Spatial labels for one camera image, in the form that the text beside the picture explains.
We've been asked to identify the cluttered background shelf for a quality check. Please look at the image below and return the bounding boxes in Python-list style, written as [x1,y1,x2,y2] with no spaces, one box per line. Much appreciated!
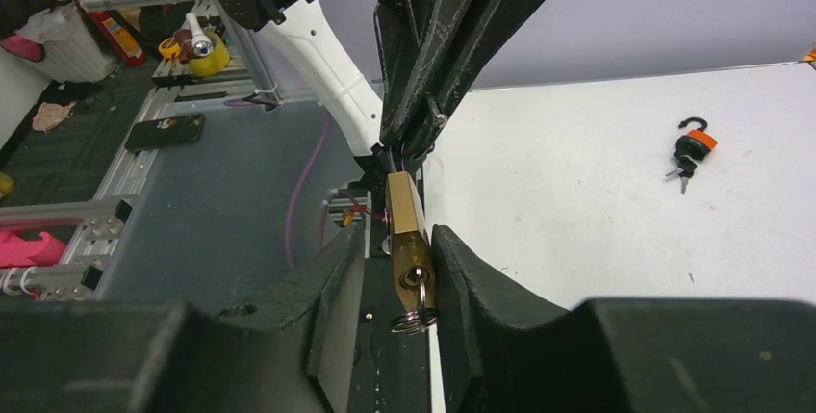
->
[0,0,282,156]

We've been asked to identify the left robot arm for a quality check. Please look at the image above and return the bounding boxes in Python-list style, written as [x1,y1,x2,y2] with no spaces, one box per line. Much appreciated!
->
[217,0,546,159]

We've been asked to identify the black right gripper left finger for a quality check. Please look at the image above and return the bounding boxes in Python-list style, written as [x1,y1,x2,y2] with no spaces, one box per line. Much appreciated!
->
[1,225,365,412]

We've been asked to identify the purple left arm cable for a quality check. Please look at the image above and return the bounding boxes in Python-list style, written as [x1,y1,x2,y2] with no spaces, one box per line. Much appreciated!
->
[283,113,336,271]

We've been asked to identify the small brass padlock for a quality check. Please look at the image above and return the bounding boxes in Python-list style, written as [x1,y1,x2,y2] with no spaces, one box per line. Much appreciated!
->
[385,171,438,334]

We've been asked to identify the orange and black padlock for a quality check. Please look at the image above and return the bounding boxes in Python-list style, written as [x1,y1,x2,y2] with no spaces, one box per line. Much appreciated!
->
[673,116,719,162]

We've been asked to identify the black smartphone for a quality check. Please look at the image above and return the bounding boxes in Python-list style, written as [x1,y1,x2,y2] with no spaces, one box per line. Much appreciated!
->
[124,113,206,153]

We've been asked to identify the small black-headed keys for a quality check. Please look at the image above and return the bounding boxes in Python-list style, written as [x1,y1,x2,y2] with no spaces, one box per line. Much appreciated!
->
[664,155,698,195]

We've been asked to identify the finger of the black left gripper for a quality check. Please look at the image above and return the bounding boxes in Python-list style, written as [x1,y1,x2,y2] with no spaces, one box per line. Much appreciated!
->
[401,0,546,160]
[374,0,493,149]

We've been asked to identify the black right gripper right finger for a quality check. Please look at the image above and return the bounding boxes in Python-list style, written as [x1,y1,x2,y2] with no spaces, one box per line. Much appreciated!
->
[432,225,815,412]

